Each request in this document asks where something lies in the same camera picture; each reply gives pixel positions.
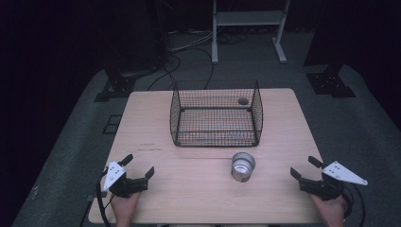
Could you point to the person's left hand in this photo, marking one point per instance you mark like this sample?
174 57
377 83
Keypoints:
125 206

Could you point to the small dark round object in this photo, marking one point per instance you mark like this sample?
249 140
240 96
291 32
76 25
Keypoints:
243 101

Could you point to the person's right hand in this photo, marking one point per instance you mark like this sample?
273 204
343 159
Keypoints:
329 211

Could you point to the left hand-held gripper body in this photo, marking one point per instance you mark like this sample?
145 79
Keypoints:
127 186

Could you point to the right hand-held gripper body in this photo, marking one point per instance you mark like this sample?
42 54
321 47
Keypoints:
327 186

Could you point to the metal can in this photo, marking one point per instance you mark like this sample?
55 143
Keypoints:
242 168

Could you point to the white metal stand frame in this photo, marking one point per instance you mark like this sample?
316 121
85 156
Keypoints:
249 18

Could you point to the black stand base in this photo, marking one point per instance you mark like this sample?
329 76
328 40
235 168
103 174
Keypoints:
118 86
329 83

